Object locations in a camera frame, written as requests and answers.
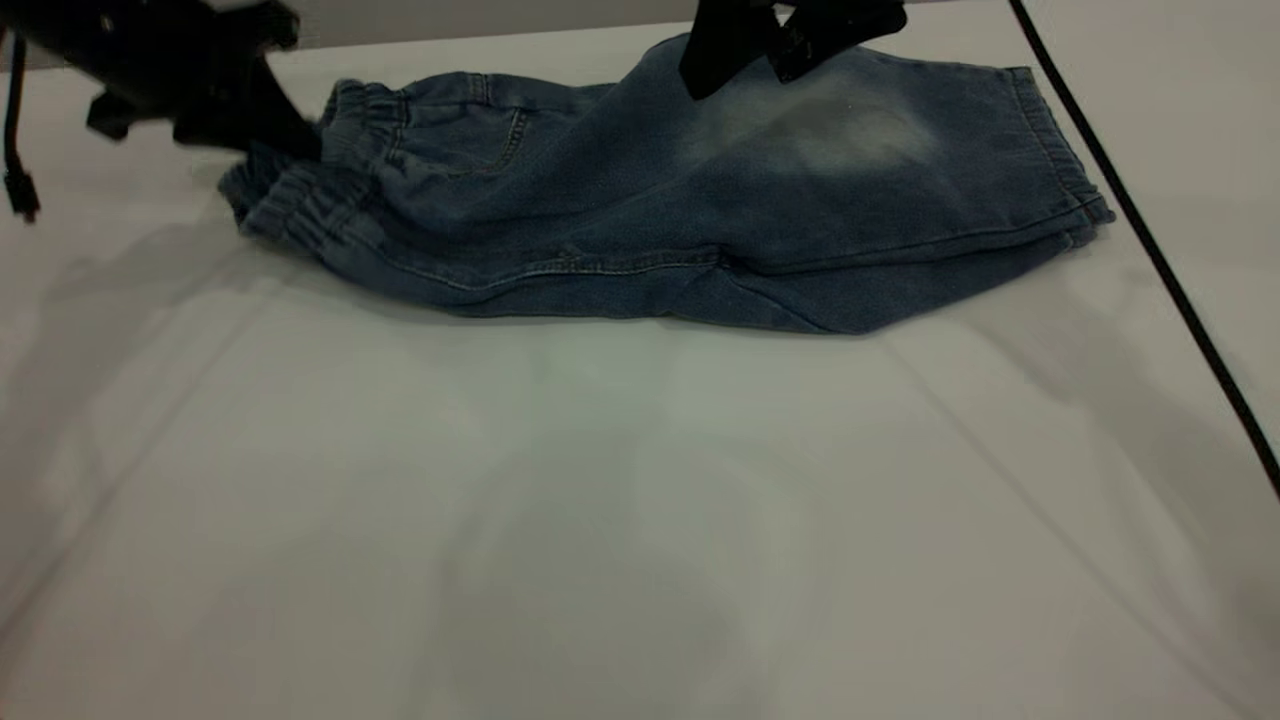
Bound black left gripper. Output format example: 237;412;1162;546
60;0;323;161

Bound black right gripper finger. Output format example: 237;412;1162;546
770;0;907;83
680;0;781;101

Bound blue denim shorts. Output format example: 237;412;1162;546
218;35;1116;336

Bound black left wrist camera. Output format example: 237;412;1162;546
85;90;179;143

